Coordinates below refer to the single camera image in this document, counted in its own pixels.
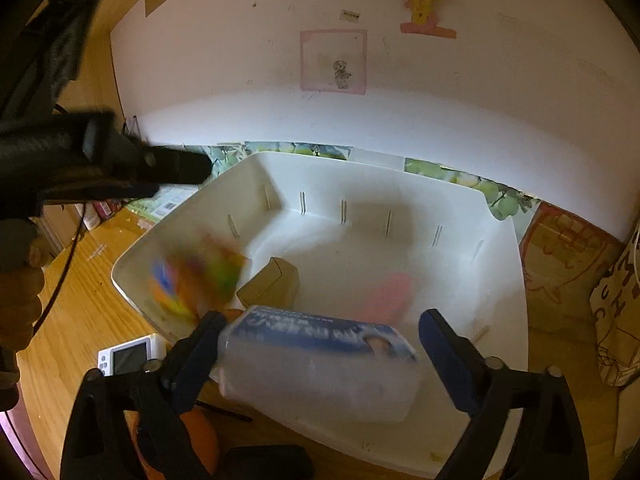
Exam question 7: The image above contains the white handheld game console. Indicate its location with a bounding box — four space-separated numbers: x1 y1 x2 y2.
96 334 167 376

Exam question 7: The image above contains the pink ribbed tube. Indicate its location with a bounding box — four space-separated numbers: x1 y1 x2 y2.
355 273 414 325

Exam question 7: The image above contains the multicolour rubiks cube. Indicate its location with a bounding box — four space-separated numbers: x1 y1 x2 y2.
148 234 248 322

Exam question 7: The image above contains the blue white card box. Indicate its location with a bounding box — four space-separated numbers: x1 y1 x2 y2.
216 307 423 424

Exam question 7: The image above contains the small cream cardboard box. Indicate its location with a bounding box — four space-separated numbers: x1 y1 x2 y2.
236 257 299 309

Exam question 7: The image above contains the person left hand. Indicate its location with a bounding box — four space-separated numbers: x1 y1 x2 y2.
1 235 51 388

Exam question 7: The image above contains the red tube pack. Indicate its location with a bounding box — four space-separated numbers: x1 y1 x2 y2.
77 200 122 231

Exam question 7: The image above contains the brown cartoon cardboard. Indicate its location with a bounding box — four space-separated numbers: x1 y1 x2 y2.
520 202 623 344

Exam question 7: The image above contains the white plastic storage bin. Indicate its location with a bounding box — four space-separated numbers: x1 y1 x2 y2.
112 152 528 478

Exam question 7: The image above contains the patterned canvas bag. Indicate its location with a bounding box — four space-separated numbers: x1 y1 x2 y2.
589 233 639 387

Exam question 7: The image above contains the pink framed wall sticker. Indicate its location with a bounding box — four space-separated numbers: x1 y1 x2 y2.
299 29 368 96

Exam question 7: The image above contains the yellow pony wall sticker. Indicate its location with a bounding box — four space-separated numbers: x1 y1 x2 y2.
399 0 457 39

